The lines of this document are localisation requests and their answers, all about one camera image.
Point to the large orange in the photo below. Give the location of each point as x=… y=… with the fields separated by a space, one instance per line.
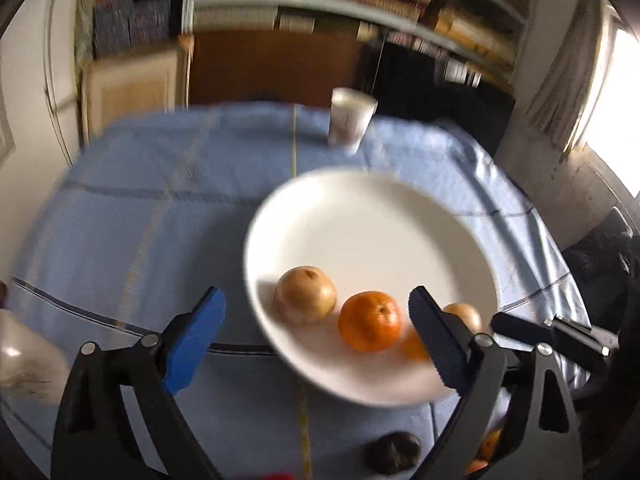
x=491 y=445

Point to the metal storage shelf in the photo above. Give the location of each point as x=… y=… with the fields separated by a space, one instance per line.
x=350 y=7

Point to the brown wooden board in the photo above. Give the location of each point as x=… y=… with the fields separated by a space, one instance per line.
x=275 y=67

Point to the stack of blue patterned boxes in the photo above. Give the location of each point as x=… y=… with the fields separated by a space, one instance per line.
x=130 y=25

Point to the green marbled slab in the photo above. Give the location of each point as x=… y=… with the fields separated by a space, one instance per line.
x=85 y=10

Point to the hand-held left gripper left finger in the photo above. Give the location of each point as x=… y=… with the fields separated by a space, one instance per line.
x=195 y=345

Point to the white paper cup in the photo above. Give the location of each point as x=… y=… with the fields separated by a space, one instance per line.
x=350 y=117

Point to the black cabinet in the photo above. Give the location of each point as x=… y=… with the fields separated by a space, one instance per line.
x=440 y=100

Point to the orange mandarin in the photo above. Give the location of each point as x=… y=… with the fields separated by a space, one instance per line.
x=370 y=321
x=412 y=347

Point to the blue plaid tablecloth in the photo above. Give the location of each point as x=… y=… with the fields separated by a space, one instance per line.
x=150 y=235

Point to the beige curtain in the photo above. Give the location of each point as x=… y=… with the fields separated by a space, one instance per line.
x=570 y=70

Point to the white oval plate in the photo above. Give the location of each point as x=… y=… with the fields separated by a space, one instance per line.
x=360 y=230

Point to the dark purple mangosteen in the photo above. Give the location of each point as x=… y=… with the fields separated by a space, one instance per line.
x=392 y=452

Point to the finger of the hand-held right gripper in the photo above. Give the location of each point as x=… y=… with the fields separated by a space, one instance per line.
x=575 y=335
x=517 y=329

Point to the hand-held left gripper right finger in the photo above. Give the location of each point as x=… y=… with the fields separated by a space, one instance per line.
x=440 y=345

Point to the bright window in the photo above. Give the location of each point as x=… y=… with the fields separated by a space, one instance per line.
x=620 y=110

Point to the dark chair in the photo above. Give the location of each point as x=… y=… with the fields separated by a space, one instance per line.
x=600 y=255

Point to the spotted orange fruit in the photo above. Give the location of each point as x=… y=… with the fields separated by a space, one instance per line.
x=476 y=466

